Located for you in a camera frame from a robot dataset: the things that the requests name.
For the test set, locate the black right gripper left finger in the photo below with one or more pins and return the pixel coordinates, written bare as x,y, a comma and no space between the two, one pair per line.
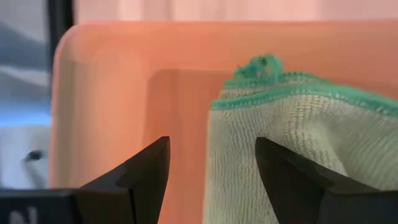
136,193

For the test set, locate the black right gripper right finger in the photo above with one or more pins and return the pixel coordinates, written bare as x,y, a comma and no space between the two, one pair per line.
289,193

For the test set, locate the green microfiber towel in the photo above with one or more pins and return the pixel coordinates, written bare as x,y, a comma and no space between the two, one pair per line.
311,124

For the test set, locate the orange translucent plastic basket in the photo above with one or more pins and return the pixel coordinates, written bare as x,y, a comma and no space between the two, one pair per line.
124,93

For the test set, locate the black aluminium table frame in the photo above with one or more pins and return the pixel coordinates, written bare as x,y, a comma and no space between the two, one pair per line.
60,25

